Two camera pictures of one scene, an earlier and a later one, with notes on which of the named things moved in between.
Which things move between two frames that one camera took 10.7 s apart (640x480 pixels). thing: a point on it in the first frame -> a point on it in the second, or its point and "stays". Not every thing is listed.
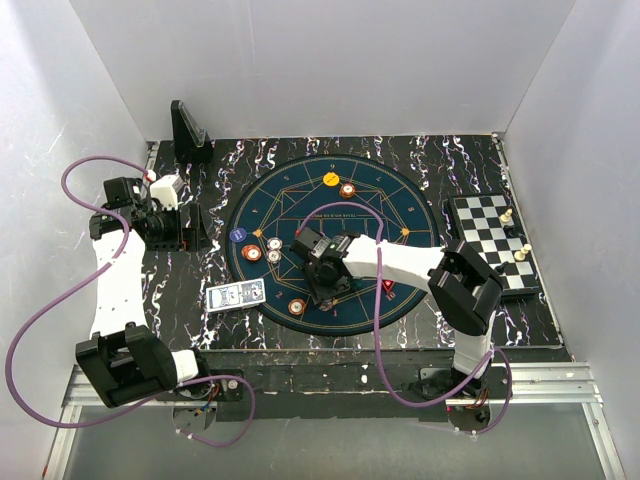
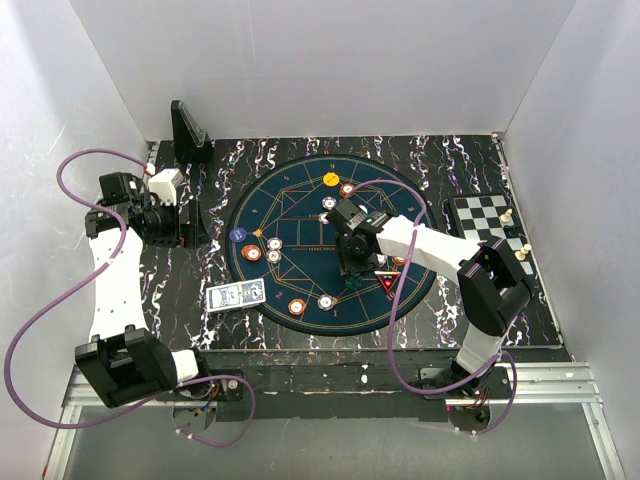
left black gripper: (195, 237) stays
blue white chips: (274, 243) stays
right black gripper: (318, 292) -> (346, 264)
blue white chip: (274, 256) stays
